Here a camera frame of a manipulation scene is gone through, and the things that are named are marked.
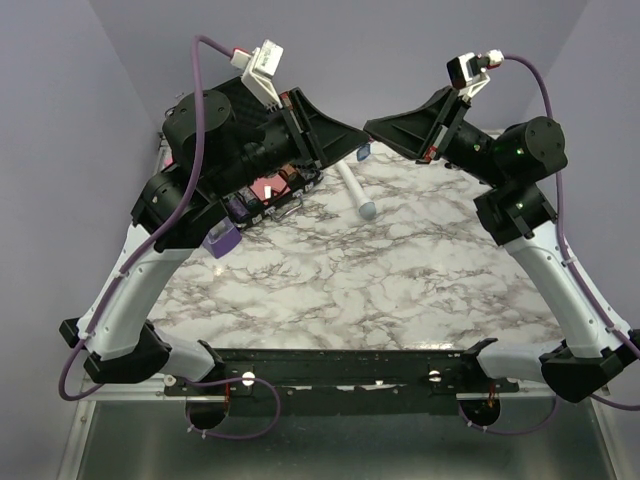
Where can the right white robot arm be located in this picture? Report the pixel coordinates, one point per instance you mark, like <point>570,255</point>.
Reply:
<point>520,218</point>

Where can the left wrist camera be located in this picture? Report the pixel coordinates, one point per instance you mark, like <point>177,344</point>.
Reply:
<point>258,68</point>

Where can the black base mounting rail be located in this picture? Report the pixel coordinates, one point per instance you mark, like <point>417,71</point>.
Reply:
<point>347,382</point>

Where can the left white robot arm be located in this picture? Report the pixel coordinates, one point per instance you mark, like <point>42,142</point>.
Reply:
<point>122,346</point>

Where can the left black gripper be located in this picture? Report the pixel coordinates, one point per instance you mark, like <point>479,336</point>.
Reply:
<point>329,138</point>

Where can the blue key tag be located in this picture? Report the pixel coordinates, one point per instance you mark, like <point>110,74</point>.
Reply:
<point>363,152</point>

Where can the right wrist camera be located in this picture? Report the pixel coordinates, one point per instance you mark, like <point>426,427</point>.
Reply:
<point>468,73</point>

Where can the white microphone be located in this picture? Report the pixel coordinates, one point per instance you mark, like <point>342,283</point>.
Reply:
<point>365,207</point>

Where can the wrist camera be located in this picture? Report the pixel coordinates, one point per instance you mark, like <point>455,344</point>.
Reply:
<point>258,68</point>
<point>468,73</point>

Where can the purple metronome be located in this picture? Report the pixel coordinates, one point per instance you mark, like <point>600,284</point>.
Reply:
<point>222,239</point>

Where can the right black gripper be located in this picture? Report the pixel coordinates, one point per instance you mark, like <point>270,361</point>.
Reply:
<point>423,134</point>

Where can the black poker chip case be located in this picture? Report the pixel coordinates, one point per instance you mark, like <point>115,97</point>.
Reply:
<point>243,141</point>

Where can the aluminium frame profile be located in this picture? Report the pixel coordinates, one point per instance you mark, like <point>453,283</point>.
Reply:
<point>86,414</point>

